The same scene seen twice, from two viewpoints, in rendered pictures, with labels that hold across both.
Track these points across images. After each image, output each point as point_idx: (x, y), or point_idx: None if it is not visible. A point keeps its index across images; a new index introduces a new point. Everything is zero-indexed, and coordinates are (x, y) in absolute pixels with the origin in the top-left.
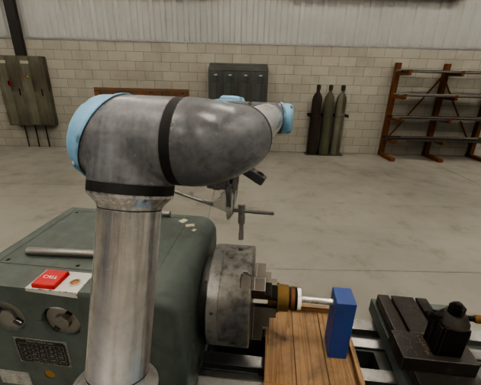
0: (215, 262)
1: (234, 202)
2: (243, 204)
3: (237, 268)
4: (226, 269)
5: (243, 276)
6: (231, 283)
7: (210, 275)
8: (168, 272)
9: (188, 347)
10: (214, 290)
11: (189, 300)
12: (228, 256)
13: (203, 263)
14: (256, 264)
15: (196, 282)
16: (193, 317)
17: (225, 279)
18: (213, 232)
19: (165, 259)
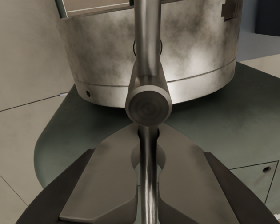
0: (203, 88)
1: (117, 152)
2: (148, 95)
3: (214, 35)
4: (216, 59)
5: (221, 14)
6: (232, 38)
7: (223, 85)
8: (270, 149)
9: (242, 70)
10: (234, 65)
11: (274, 93)
12: (186, 68)
13: (179, 110)
14: (74, 14)
15: (231, 100)
16: (234, 80)
17: (229, 52)
18: (71, 134)
19: (232, 168)
